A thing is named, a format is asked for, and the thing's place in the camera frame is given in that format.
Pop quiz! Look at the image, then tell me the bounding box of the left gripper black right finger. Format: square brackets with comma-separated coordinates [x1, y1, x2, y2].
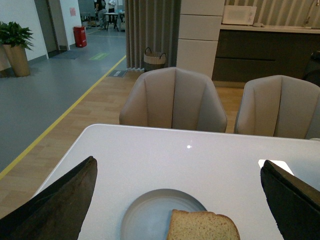
[260, 160, 320, 240]

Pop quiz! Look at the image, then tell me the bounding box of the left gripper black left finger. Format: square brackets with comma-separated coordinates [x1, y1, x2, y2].
[0, 156, 98, 240]

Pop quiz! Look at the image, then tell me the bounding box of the grey round plate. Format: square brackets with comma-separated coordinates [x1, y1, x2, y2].
[120, 188, 207, 240]

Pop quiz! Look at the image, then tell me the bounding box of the brown bread slice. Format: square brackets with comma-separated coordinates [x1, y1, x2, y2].
[166, 209, 240, 240]

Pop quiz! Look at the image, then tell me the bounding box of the beige chair right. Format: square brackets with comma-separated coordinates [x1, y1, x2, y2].
[234, 75, 320, 140]

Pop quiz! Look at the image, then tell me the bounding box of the beige chair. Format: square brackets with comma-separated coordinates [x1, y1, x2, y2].
[119, 67, 228, 133]
[234, 75, 320, 140]

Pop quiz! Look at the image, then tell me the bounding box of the dark kitchen counter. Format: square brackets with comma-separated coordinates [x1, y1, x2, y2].
[212, 26, 320, 83]

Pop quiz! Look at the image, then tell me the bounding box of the beige chair left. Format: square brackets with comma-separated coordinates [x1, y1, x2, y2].
[119, 67, 228, 133]

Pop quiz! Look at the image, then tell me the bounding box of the green potted plant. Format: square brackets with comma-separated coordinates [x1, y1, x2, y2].
[0, 21, 34, 77]

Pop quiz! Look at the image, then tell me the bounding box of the red fire cabinet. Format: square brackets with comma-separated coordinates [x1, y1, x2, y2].
[73, 26, 87, 48]

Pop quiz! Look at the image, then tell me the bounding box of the white microwave oven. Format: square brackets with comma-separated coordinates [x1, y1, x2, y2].
[221, 5, 257, 26]

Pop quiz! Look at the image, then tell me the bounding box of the white tall cabinet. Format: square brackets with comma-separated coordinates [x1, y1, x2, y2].
[176, 0, 225, 78]

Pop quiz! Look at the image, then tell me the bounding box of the distant table with people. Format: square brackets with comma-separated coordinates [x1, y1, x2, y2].
[95, 0, 118, 30]

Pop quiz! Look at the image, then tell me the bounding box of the grey curtain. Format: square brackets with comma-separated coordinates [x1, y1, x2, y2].
[124, 0, 182, 69]

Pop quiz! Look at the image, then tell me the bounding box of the woven basket with handles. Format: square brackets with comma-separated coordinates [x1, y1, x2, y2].
[143, 47, 167, 72]

